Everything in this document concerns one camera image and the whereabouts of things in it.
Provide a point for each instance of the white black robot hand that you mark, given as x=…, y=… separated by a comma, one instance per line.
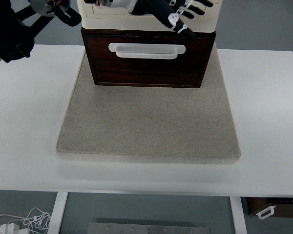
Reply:
x=166, y=11

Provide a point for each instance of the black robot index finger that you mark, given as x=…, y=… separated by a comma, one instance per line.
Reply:
x=206, y=3

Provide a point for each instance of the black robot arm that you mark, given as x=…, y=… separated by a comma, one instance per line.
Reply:
x=159, y=43

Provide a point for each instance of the dark wooden cabinet base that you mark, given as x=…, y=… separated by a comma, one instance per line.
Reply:
x=147, y=57

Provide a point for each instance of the cream upper cabinet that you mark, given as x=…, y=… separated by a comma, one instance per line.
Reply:
x=119, y=19

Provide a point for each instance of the grey stone slab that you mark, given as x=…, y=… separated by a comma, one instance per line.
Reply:
x=150, y=124

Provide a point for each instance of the white table right leg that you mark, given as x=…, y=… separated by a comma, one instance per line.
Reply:
x=238, y=215

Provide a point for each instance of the white table leg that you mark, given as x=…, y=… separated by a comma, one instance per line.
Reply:
x=238, y=215
x=57, y=214

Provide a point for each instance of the white table left leg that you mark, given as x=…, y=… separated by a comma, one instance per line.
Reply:
x=57, y=214

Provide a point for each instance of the white power adapter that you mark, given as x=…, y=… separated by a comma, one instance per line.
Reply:
x=11, y=228

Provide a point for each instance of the white drawer handle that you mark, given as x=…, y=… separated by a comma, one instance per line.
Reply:
x=147, y=51

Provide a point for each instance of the brown box with white handle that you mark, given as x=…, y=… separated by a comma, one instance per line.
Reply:
x=264, y=207

